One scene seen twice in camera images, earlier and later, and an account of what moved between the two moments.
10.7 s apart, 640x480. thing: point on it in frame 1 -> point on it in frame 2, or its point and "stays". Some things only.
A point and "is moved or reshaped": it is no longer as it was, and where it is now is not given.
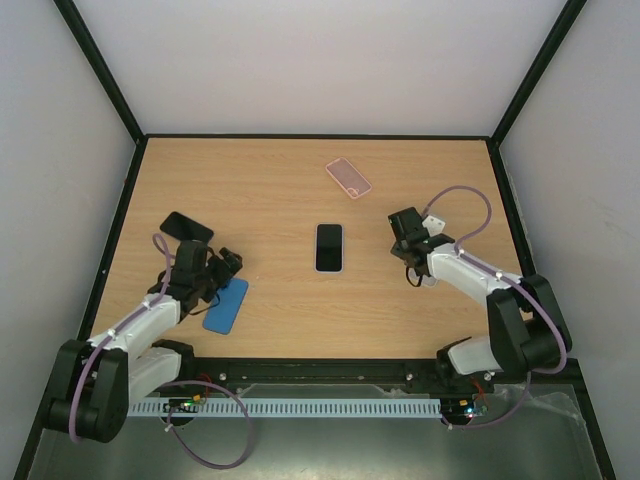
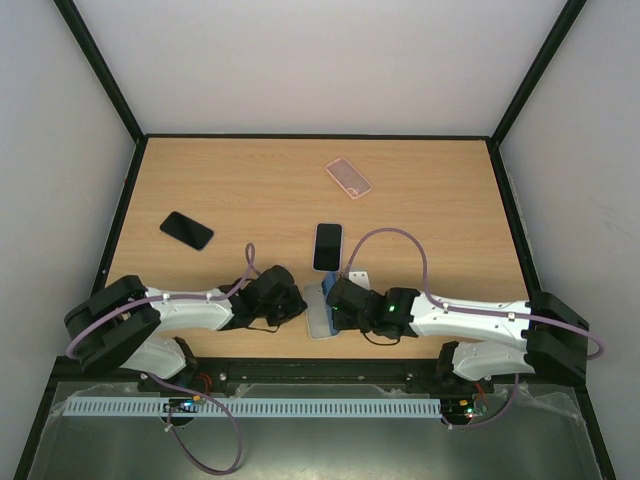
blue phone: (221, 317) is moved or reshaped
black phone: (186, 228) stays
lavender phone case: (315, 248) stays
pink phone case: (348, 177) stays
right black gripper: (407, 248) -> (335, 307)
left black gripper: (223, 272) -> (297, 306)
